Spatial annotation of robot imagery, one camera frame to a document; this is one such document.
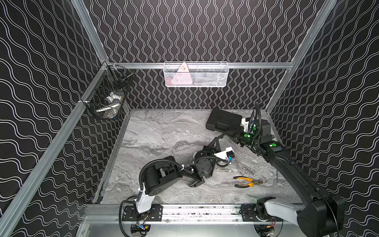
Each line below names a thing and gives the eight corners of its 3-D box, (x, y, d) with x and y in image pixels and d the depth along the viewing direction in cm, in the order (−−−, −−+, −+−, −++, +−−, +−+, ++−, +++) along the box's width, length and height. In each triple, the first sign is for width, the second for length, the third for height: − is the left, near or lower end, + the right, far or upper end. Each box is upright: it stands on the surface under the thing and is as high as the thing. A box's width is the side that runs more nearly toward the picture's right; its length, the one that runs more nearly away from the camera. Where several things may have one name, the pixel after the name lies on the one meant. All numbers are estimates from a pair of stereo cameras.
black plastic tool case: (207, 132, 109) (207, 126, 104) (205, 114, 121) (206, 108, 115) (241, 132, 109) (244, 126, 104) (236, 114, 121) (238, 108, 115)
